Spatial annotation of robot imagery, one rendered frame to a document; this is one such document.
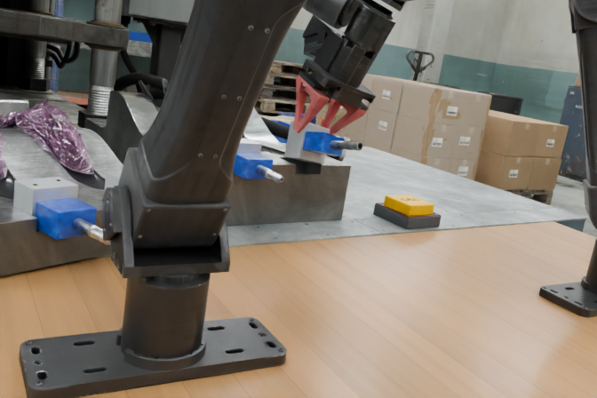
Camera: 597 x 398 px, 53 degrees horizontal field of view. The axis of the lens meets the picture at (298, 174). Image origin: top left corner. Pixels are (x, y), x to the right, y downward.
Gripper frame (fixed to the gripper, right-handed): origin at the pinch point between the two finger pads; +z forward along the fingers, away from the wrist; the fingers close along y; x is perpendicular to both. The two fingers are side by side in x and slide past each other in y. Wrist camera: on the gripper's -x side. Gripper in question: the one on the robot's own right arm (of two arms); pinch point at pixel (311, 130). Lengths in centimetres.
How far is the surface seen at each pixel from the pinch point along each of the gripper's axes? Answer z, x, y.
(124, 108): 14.7, -24.2, 17.6
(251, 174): 5.7, 7.2, 11.6
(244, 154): 4.6, 3.8, 11.7
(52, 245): 13.9, 15.9, 36.4
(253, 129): 10.4, -19.9, -4.7
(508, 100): 33, -378, -576
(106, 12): 13, -72, 10
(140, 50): 98, -321, -106
